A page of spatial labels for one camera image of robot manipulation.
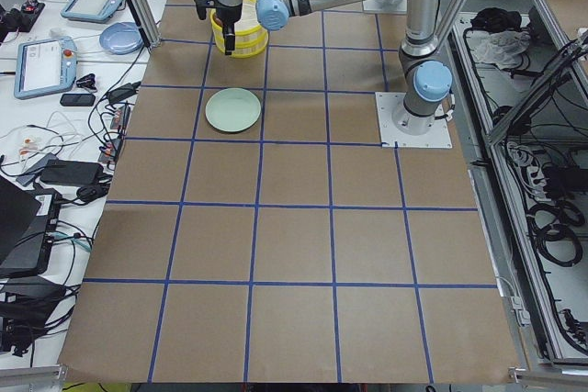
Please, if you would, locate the black power adapter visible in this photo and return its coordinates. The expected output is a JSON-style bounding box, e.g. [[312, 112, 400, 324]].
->
[[40, 160, 103, 186]]

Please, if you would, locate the light green plate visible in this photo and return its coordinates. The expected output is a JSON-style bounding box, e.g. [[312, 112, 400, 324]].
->
[[205, 88, 261, 133]]

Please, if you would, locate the far teach pendant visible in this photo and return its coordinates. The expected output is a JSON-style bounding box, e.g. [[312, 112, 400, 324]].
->
[[61, 0, 124, 24]]

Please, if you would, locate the near teach pendant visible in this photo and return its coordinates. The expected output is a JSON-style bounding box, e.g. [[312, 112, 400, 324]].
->
[[14, 38, 77, 100]]

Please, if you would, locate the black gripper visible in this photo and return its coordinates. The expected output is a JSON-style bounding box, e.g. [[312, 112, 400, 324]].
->
[[194, 0, 243, 56]]

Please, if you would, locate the teach pendant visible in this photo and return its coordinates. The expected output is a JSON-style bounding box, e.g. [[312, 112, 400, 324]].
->
[[14, 38, 77, 100], [61, 0, 124, 24]]

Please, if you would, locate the blue plate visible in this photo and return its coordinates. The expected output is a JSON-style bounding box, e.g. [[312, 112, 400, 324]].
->
[[99, 22, 143, 55]]

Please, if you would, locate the black laptop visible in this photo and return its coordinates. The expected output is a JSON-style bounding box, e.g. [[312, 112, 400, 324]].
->
[[1, 178, 62, 278]]

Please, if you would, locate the white crumpled cloth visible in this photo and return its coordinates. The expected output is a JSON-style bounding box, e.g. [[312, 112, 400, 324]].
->
[[472, 30, 531, 70]]

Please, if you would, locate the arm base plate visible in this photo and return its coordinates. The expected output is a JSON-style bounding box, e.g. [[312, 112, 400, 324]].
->
[[375, 92, 453, 149]]

